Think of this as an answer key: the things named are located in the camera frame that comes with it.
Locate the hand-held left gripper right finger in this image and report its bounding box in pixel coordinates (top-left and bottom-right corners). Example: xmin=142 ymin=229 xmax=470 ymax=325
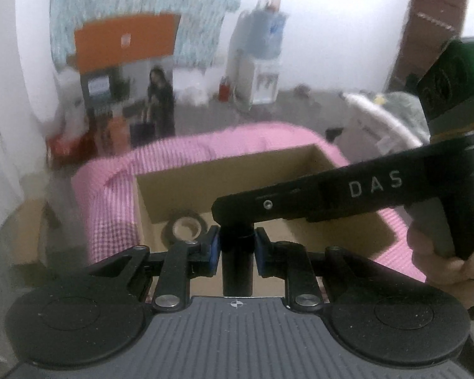
xmin=254 ymin=228 xmax=384 ymax=312

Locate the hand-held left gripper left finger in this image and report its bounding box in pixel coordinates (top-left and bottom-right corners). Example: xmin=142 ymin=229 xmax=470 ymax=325
xmin=88 ymin=225 xmax=222 ymax=312

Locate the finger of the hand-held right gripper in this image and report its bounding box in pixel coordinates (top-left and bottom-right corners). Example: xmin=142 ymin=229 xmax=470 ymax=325
xmin=212 ymin=181 xmax=320 ymax=226

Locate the black cylinder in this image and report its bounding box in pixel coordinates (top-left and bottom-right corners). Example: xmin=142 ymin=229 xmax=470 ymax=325
xmin=220 ymin=223 xmax=257 ymax=298

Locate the person's right hand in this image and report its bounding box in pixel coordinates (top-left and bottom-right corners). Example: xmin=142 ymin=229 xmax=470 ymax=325
xmin=406 ymin=223 xmax=474 ymax=312

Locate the black tape roll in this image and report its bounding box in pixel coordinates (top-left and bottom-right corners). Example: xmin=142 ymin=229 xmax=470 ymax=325
xmin=165 ymin=211 xmax=206 ymax=246

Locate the grey fluffy cushion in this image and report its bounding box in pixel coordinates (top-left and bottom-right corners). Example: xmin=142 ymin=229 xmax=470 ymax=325
xmin=383 ymin=92 xmax=432 ymax=147

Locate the white plastic appliance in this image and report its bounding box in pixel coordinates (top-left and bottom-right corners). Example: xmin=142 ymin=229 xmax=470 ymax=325
xmin=339 ymin=92 xmax=423 ymax=156

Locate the pink checkered blanket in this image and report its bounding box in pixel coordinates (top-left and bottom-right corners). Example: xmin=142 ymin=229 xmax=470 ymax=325
xmin=71 ymin=123 xmax=427 ymax=285

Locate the white water dispenser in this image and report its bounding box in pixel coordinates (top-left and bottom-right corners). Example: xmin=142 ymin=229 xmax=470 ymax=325
xmin=237 ymin=53 xmax=282 ymax=106

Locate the brown door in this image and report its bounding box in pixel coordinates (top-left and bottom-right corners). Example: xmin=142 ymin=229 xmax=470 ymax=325
xmin=385 ymin=0 xmax=470 ymax=91

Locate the standing poster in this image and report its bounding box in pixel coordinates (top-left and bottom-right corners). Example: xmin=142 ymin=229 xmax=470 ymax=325
xmin=81 ymin=61 xmax=177 ymax=143

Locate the blue water bottle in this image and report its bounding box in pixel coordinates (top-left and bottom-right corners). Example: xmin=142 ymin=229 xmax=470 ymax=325
xmin=247 ymin=8 xmax=290 ymax=61

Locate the red bag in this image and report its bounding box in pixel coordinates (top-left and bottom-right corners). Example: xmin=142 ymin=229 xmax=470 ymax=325
xmin=45 ymin=130 xmax=96 ymax=166

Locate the small cardboard box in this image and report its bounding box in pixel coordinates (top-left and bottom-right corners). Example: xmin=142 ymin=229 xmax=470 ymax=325
xmin=14 ymin=199 xmax=50 ymax=266

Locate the teal patterned cloth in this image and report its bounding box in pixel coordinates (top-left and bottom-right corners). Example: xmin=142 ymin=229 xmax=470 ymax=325
xmin=49 ymin=0 xmax=243 ymax=69

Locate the orange board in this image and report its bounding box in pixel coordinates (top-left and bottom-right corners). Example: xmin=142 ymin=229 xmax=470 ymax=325
xmin=74 ymin=13 xmax=181 ymax=74

